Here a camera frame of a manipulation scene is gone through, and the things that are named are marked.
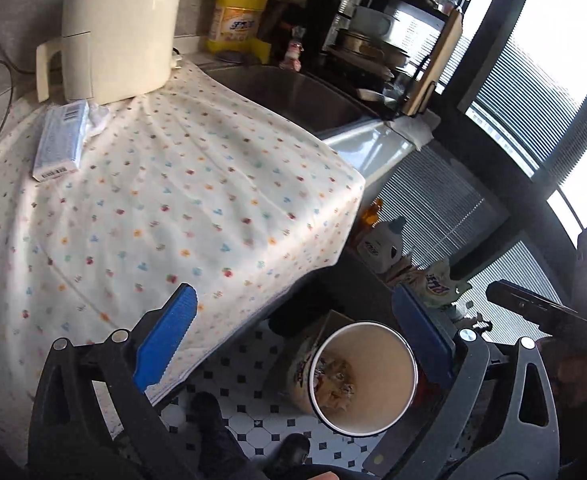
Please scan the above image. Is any white paper trash bucket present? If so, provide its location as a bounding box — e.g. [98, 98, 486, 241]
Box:
[284, 313, 418, 438]

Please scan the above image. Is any right hand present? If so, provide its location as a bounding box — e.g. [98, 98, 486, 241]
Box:
[535, 337, 587, 416]

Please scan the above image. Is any floral white tablecloth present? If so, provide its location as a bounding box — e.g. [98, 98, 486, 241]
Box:
[0, 56, 367, 466]

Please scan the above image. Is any white dish cloth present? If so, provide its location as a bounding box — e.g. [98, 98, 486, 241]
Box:
[387, 110, 441, 151]

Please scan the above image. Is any white tissue pack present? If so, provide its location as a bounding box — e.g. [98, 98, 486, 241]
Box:
[32, 100, 111, 182]

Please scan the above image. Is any stainless steel sink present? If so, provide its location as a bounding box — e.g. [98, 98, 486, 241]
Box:
[199, 61, 382, 140]

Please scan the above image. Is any wooden cutting board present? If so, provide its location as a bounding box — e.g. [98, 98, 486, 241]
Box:
[401, 9, 464, 117]

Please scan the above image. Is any pink faucet ornament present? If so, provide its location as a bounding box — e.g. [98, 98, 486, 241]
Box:
[279, 26, 305, 73]

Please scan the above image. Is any cream air fryer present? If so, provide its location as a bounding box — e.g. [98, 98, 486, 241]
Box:
[36, 0, 179, 105]

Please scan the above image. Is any black dish rack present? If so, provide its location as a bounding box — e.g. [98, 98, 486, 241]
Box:
[321, 0, 472, 115]

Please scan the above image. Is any yellow detergent bottle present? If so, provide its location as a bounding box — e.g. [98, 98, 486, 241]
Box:
[206, 0, 267, 54]

